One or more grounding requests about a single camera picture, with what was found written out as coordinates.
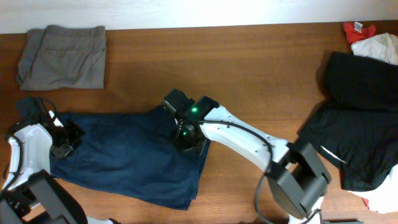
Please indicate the navy blue shorts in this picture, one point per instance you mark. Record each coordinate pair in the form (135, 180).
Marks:
(127, 154)

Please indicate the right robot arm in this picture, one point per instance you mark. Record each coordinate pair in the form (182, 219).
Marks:
(297, 177)

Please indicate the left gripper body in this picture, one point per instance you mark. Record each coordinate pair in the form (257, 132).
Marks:
(66, 143)

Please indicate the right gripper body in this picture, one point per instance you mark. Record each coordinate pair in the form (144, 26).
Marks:
(190, 144)

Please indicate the white cloth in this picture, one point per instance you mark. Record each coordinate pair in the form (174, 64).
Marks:
(381, 47)

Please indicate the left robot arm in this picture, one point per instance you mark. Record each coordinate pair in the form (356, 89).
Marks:
(30, 194)

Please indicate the black shorts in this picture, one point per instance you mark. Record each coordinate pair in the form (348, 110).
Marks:
(362, 82)

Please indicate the black shirt white stripe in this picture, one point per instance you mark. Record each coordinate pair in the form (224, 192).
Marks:
(361, 143)

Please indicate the red cloth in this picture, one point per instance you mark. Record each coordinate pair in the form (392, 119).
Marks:
(355, 32)

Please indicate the folded grey shorts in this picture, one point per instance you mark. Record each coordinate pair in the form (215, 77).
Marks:
(58, 57)

